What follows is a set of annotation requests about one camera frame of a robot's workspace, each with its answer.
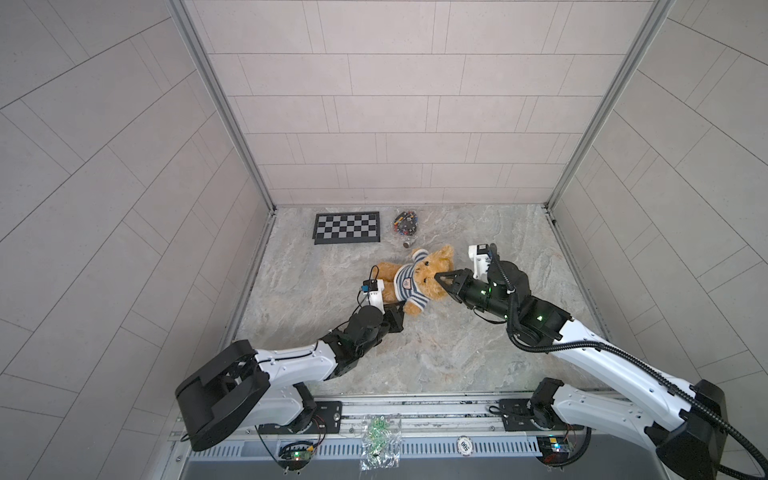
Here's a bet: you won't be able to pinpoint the brown teddy bear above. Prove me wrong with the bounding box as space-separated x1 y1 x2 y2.
377 245 455 316

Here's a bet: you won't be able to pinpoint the striped knit bear sweater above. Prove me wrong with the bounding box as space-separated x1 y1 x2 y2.
393 249 430 313

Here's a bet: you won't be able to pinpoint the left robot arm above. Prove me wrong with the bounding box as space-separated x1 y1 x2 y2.
175 302 404 452

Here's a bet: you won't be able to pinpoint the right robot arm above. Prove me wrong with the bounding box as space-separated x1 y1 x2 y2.
435 261 727 479

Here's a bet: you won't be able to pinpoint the bag of colourful small parts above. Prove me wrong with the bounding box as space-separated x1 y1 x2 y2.
393 211 418 237

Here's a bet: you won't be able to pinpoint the black white checkerboard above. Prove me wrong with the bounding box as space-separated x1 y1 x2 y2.
312 212 381 245

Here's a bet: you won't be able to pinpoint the clear bag green parts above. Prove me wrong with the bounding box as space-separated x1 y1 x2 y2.
360 415 402 471

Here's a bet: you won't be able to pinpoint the right circuit board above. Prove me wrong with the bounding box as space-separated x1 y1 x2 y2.
536 436 573 465

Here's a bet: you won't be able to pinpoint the round white sticker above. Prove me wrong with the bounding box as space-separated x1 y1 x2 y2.
457 435 474 457

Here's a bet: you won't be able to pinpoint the left green circuit board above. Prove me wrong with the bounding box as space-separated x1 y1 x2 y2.
278 440 317 472

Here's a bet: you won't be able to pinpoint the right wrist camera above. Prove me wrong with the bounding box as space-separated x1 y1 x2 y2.
468 244 493 282

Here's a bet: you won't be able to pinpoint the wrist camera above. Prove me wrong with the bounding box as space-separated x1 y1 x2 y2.
361 279 385 312
468 244 493 282

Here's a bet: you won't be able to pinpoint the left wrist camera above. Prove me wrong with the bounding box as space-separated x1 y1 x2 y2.
361 279 385 312

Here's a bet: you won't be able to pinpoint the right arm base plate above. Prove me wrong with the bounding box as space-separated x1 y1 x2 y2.
488 399 570 432

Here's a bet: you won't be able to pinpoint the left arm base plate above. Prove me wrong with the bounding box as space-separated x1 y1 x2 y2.
257 401 342 435

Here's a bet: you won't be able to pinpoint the aluminium mounting rail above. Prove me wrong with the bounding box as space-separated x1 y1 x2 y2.
161 392 682 480

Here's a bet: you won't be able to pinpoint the black corrugated cable conduit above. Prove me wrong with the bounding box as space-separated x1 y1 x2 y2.
487 242 768 480

